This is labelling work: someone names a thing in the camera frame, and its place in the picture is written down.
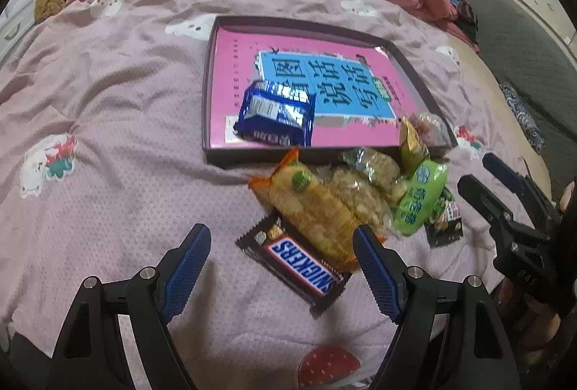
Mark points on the clear round pastry packet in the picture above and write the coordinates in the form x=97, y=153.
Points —
x=432, y=128

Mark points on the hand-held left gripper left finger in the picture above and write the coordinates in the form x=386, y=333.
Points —
x=187, y=270

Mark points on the striped clothes pile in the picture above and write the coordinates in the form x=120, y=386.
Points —
x=464, y=18

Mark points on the dark green snack packet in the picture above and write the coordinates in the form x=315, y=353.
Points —
x=446, y=218

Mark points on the beige mattress cover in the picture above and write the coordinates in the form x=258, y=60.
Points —
x=478, y=74

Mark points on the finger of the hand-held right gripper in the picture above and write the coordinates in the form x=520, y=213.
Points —
x=500, y=171
x=478, y=196

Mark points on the lilac printed bed sheet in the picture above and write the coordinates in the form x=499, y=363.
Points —
x=112, y=101

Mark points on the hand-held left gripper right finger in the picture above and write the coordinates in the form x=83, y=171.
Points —
x=376, y=275

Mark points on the small clear green-edged snack packet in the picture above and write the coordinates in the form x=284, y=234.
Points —
x=374, y=169

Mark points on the orange rice cracker packet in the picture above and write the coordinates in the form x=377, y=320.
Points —
x=311, y=209

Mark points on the pink book with blue title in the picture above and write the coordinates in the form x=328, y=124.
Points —
x=234, y=56

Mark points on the long clear crispy snack packet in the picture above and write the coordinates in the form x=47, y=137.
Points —
x=360, y=200

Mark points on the person's right hand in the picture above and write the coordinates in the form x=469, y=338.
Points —
x=536, y=322

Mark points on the dark shallow cardboard box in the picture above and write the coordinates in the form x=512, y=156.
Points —
x=243, y=156

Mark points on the grey quilted headboard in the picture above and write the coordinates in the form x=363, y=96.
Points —
x=518, y=33

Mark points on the brown plush fabric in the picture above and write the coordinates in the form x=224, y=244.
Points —
x=45, y=0

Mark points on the blue patterned cloth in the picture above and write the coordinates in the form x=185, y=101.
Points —
x=523, y=115

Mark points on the blue cookie packet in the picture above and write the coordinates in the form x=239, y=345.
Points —
x=275, y=115

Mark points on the yellow snack packet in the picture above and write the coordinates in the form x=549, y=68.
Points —
x=412, y=151

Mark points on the light green pastry packet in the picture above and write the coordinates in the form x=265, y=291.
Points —
x=419, y=196

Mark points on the white drawer cabinet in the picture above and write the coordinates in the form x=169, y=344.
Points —
x=13, y=29

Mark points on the brown chocolate bar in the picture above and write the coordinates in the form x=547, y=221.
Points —
x=297, y=266

